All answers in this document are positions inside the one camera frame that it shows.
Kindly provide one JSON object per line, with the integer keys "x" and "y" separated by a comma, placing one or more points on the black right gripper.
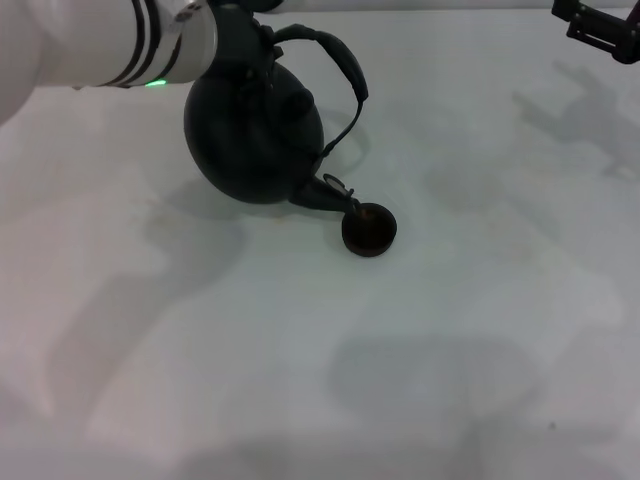
{"x": 634, "y": 35}

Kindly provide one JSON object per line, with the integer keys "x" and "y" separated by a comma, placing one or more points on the small dark teacup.
{"x": 369, "y": 232}

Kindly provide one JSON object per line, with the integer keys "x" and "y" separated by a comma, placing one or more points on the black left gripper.
{"x": 235, "y": 35}

